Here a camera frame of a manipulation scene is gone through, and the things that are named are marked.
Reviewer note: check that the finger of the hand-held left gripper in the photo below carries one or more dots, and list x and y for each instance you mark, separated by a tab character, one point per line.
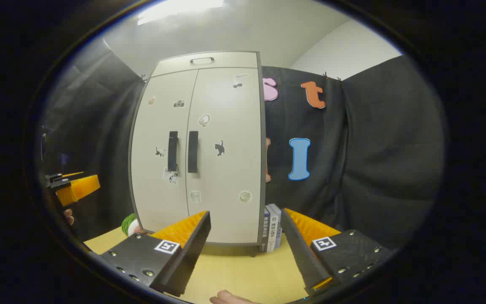
80	189
74	173

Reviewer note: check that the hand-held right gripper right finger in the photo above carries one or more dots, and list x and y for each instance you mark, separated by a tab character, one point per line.
304	257

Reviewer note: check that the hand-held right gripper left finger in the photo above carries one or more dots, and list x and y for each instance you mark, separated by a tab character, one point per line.
188	257

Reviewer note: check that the white door with camera sticker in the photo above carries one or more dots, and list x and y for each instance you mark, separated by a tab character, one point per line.
154	126

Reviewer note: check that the white double-door shoe cabinet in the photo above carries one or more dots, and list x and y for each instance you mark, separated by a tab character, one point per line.
263	169

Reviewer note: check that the dark blue book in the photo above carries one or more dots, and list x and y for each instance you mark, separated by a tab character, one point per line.
266	230

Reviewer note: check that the watermelon slice toy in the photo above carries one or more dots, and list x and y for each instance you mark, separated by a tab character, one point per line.
130	223

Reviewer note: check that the black backdrop cloth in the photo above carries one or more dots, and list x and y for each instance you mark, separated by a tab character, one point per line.
373	147

